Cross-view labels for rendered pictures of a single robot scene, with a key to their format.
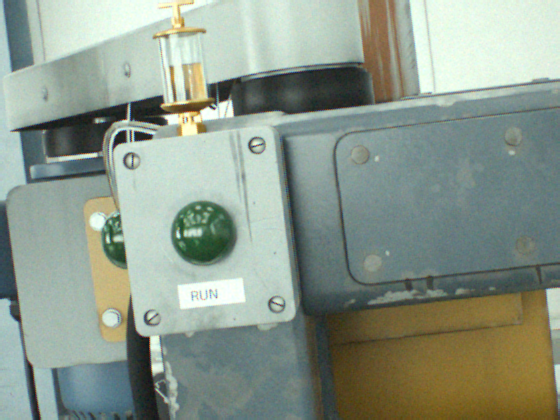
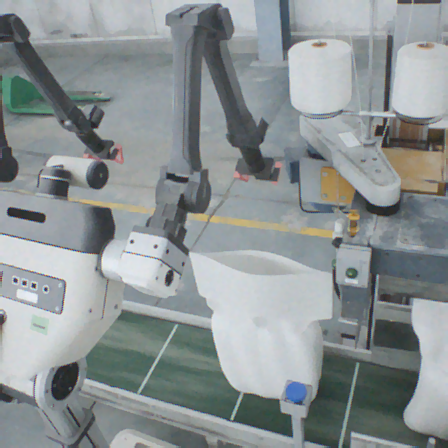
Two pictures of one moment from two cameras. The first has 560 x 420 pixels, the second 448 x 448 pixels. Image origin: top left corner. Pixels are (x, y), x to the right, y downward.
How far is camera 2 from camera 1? 0.85 m
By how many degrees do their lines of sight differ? 40
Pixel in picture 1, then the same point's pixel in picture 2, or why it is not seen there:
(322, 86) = (386, 211)
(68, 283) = (314, 184)
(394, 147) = (395, 255)
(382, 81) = (415, 134)
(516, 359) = not seen: hidden behind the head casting
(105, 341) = (322, 199)
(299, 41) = (383, 201)
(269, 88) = (373, 208)
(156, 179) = (344, 262)
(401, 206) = (394, 264)
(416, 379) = not seen: hidden behind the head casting
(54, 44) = not seen: outside the picture
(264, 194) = (364, 269)
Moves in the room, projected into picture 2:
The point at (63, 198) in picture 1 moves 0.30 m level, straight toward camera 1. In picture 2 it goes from (315, 164) to (321, 224)
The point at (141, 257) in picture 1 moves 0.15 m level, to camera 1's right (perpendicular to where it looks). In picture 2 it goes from (339, 272) to (404, 279)
